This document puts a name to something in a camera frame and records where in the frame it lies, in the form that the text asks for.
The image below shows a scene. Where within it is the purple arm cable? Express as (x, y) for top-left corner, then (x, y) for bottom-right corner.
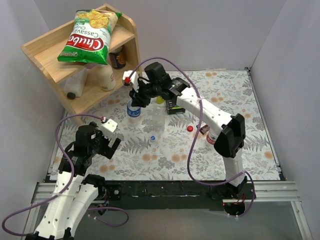
(1, 113), (130, 236)
(127, 57), (257, 217)

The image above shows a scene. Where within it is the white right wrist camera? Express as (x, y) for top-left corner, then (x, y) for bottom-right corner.
(122, 70), (139, 92)

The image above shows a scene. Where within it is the cream plastic bottle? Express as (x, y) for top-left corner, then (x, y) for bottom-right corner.
(95, 64), (116, 92)

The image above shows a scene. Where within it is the green cassava chips bag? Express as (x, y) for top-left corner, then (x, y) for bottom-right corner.
(57, 9), (122, 65)

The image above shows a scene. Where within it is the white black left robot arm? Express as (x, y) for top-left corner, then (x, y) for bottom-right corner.
(26, 119), (121, 240)

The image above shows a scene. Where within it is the dark orange drink can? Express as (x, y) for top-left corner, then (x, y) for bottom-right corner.
(109, 46), (126, 70)

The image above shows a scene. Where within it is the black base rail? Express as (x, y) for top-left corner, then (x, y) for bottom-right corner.
(92, 180), (255, 211)

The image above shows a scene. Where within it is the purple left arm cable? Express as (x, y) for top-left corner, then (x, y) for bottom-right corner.
(1, 113), (130, 236)

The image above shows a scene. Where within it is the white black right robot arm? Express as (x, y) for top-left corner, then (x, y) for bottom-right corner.
(122, 62), (247, 199)

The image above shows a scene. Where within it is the brown snack packet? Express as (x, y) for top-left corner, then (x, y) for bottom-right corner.
(199, 124), (210, 135)

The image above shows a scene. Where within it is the clear bottle black cap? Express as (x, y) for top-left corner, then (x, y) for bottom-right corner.
(63, 68), (88, 100)

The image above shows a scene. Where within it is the aluminium frame rail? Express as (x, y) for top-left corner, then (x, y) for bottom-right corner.
(31, 181), (301, 204)

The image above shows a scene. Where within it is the floral table mat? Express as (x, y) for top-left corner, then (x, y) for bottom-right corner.
(48, 69), (283, 181)

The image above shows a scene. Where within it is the red label water bottle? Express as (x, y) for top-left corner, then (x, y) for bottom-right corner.
(206, 130), (218, 146)

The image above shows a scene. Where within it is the yellow glue bottle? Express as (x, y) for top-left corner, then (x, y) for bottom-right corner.
(156, 96), (165, 104)

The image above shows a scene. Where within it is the black green product box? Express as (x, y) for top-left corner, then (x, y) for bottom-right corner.
(165, 100), (186, 115)

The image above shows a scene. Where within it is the clear plastic bottle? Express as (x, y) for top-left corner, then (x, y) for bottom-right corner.
(151, 105), (165, 134)

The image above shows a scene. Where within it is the red bottle cap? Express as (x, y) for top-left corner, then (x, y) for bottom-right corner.
(187, 125), (194, 132)

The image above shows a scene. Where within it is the blue label water bottle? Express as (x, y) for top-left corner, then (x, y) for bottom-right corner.
(126, 99), (141, 125)

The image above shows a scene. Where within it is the wooden shelf rack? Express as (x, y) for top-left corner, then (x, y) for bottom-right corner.
(21, 5), (140, 125)

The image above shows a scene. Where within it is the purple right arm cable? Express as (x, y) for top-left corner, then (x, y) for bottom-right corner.
(127, 57), (257, 217)

